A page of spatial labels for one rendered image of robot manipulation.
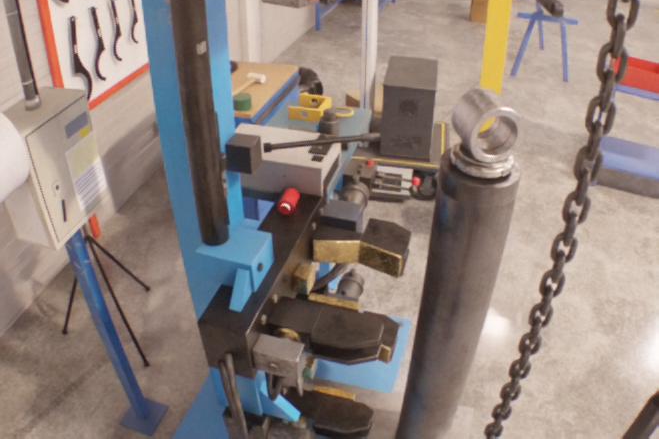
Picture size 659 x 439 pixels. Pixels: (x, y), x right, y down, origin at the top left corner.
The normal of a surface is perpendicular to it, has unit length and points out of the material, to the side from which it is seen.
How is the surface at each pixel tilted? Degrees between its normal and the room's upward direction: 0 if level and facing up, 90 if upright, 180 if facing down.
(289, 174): 90
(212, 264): 90
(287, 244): 0
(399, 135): 90
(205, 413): 0
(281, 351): 0
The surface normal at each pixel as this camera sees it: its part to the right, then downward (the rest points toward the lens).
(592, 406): 0.00, -0.83
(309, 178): -0.29, 0.54
